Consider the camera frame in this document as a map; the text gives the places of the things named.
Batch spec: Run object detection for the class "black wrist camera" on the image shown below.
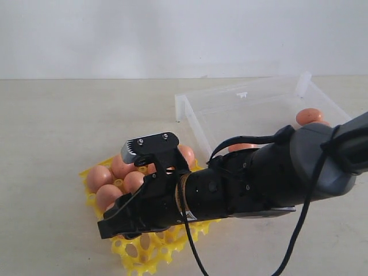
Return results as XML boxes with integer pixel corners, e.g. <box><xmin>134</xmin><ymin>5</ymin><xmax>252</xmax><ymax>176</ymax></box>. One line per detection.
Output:
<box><xmin>121</xmin><ymin>132</ymin><xmax>192</xmax><ymax>169</ymax></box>

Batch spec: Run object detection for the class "clear plastic container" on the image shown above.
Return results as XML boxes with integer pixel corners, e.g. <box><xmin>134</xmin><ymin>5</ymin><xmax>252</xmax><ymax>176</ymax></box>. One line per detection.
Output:
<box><xmin>175</xmin><ymin>72</ymin><xmax>351</xmax><ymax>159</ymax></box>

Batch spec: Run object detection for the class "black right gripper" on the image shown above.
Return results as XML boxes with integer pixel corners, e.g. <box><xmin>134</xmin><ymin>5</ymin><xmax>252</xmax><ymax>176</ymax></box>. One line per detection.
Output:
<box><xmin>97</xmin><ymin>169</ymin><xmax>187</xmax><ymax>240</ymax></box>

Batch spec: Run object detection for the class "yellow plastic egg tray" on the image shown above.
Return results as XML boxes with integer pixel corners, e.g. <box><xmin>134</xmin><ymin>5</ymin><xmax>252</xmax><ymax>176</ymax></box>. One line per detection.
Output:
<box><xmin>79</xmin><ymin>157</ymin><xmax>220</xmax><ymax>275</ymax></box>

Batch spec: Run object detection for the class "black cable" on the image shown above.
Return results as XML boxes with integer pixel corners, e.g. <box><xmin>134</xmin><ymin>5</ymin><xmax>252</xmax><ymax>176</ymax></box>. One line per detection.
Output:
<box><xmin>100</xmin><ymin>123</ymin><xmax>351</xmax><ymax>276</ymax></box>

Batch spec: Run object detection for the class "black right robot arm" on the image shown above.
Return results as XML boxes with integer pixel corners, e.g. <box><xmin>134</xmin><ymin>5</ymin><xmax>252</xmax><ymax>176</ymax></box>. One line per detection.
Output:
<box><xmin>98</xmin><ymin>114</ymin><xmax>367</xmax><ymax>239</ymax></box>

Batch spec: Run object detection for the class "brown egg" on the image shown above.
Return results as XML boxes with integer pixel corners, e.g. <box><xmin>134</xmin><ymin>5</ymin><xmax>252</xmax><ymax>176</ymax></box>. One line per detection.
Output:
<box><xmin>147</xmin><ymin>163</ymin><xmax>156</xmax><ymax>174</ymax></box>
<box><xmin>110</xmin><ymin>155</ymin><xmax>136</xmax><ymax>179</ymax></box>
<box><xmin>105</xmin><ymin>202</ymin><xmax>115</xmax><ymax>212</ymax></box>
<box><xmin>296</xmin><ymin>108</ymin><xmax>324</xmax><ymax>126</ymax></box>
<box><xmin>228</xmin><ymin>143</ymin><xmax>259</xmax><ymax>152</ymax></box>
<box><xmin>312</xmin><ymin>121</ymin><xmax>331</xmax><ymax>127</ymax></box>
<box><xmin>95</xmin><ymin>185</ymin><xmax>122</xmax><ymax>211</ymax></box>
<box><xmin>86</xmin><ymin>165</ymin><xmax>113</xmax><ymax>193</ymax></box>
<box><xmin>123</xmin><ymin>171</ymin><xmax>145</xmax><ymax>193</ymax></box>
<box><xmin>178</xmin><ymin>144</ymin><xmax>195</xmax><ymax>167</ymax></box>

